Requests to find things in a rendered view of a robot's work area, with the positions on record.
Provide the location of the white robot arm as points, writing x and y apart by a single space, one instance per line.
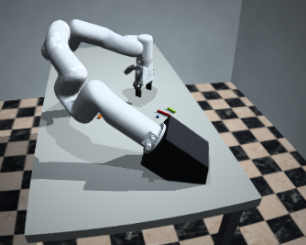
95 95

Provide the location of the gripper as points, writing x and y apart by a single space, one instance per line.
144 76

